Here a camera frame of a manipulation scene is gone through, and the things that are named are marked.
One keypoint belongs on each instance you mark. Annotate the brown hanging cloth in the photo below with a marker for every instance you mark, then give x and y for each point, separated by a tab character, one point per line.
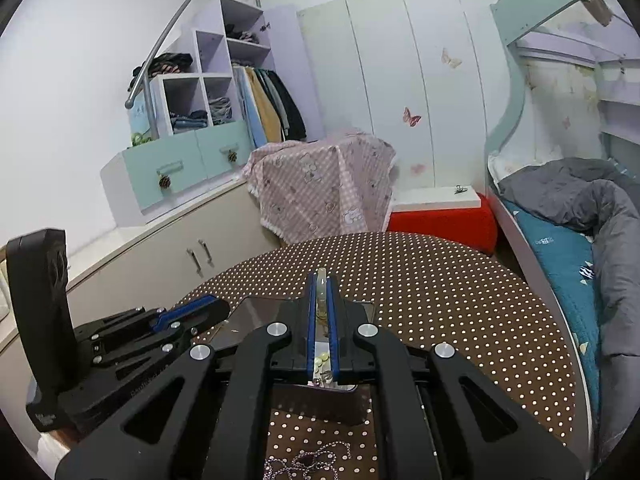
600	7

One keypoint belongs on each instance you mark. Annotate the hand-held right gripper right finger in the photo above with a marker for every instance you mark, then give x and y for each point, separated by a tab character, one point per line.
334	325

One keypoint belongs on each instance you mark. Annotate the red storage box white lid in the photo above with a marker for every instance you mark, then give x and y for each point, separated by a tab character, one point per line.
450	227

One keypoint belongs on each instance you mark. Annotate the white ottoman top board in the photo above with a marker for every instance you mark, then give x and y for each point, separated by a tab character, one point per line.
430	201

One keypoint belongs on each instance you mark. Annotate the teal bed sheet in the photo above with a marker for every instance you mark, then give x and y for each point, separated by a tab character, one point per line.
550	255

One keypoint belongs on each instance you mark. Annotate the grey duvet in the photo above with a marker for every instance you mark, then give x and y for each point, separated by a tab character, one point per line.
575	195

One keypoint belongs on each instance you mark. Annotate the pile of dark clothes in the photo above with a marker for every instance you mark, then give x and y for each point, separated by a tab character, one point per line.
167	63

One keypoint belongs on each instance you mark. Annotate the teal drawer unit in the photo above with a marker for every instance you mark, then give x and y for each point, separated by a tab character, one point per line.
165	170

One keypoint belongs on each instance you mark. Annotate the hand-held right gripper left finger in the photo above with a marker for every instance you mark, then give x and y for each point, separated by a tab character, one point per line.
311	320

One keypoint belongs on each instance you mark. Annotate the yellow hanging garment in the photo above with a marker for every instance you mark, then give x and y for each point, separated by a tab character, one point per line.
270	110

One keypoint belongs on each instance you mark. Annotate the brown polka dot tablecloth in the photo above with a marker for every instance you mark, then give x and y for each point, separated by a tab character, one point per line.
450	310

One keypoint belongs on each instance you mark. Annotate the folded grey clothes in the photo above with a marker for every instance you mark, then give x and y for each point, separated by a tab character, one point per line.
220	110

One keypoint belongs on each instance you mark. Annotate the grey metal handrail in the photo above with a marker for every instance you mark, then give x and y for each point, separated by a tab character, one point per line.
172	25

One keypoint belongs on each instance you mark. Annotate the brown metal tin box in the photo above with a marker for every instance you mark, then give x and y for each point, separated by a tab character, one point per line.
320	405

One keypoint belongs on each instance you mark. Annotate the folded blue jeans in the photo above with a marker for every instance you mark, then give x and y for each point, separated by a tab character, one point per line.
187	121

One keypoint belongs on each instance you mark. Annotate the pink checked bear cloth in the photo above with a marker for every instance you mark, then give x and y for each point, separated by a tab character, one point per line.
320	185

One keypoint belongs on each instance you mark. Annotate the white wardrobe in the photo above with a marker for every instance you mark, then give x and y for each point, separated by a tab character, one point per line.
375	85

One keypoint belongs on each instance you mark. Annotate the green toy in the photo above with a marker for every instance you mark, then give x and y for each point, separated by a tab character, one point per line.
140	138

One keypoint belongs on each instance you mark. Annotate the lilac stair shelf unit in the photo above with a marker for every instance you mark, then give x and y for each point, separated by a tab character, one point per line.
210	55

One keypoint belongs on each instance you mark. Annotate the faint pink butterfly sticker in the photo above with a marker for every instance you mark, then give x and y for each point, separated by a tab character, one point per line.
417	168

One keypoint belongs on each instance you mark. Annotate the dark clothes in cubby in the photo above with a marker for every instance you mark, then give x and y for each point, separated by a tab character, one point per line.
242	35

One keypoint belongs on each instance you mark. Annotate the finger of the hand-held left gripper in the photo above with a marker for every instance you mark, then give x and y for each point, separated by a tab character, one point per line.
182	312
205	317

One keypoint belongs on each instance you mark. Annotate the grey-green hanging garment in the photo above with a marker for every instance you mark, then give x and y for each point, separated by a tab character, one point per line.
279	95

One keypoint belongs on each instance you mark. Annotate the black hair clip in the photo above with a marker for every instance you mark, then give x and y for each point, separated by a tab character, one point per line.
460	190

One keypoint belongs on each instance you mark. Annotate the black hanging jacket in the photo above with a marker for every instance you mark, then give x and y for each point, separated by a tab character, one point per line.
294	115

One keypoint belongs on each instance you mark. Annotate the light blue hanging garment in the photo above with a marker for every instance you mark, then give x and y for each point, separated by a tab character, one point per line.
255	115

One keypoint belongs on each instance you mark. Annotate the low white cabinet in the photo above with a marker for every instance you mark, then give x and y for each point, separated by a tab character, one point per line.
150	255

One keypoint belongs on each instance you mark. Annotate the beige butterfly sticker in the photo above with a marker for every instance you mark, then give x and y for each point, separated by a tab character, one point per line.
451	57

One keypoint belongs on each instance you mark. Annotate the pink red butterfly sticker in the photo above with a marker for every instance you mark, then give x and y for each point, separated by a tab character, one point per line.
411	116

